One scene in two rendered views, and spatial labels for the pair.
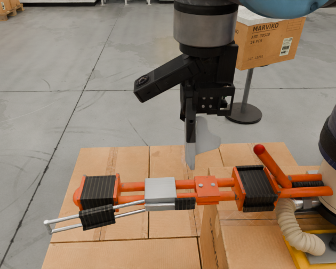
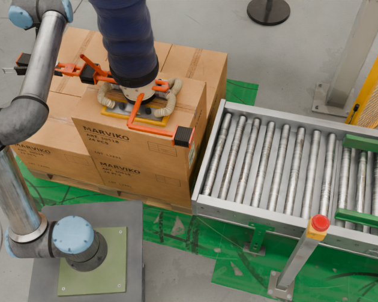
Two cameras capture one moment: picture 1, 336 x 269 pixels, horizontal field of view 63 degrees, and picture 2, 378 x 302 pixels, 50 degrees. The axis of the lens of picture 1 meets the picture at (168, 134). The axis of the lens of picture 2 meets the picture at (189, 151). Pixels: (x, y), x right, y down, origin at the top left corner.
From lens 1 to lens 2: 1.68 m
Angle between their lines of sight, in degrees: 26
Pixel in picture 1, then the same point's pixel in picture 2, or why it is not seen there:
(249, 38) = not seen: outside the picture
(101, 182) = (27, 57)
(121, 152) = (95, 36)
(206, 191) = (66, 70)
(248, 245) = (90, 99)
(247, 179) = (87, 68)
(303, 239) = (101, 99)
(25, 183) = not seen: hidden behind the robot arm
